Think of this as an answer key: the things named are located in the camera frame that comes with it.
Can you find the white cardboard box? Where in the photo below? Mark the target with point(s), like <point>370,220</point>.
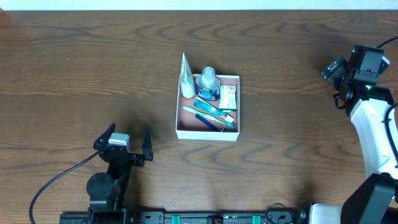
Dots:
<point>187,126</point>

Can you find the white lotion tube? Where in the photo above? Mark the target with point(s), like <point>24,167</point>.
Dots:
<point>187,83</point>

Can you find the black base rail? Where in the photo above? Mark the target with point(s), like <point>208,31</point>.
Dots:
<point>186,217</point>

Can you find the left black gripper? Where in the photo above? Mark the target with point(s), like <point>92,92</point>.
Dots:
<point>128,157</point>

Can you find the clear pump soap bottle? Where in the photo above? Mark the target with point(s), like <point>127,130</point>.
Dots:
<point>207,85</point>

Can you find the green white toothbrush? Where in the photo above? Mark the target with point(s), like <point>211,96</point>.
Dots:
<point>227,124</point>

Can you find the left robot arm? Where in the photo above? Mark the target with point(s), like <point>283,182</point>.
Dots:
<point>107,189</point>

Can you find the red green toothpaste tube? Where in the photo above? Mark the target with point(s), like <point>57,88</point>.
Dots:
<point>203,105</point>

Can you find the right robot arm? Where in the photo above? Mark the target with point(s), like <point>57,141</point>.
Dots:
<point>371,109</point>

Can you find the green white soap box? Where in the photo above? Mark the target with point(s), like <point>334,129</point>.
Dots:
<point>227,98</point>

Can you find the blue disposable razor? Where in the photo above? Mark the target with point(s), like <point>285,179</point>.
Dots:
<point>206,119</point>

